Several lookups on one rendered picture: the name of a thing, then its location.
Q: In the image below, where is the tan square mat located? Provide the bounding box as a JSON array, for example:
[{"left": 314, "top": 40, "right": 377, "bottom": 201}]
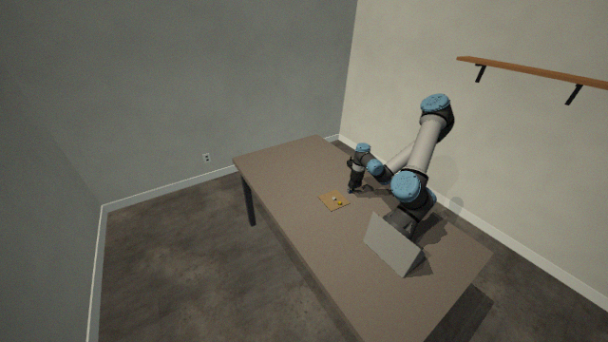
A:
[{"left": 318, "top": 190, "right": 350, "bottom": 211}]

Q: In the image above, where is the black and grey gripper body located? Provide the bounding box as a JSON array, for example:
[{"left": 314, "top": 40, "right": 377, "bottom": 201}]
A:
[{"left": 347, "top": 157, "right": 366, "bottom": 189}]

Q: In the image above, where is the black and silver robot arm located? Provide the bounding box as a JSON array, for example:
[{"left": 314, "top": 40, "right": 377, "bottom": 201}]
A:
[{"left": 353, "top": 94, "right": 455, "bottom": 240}]

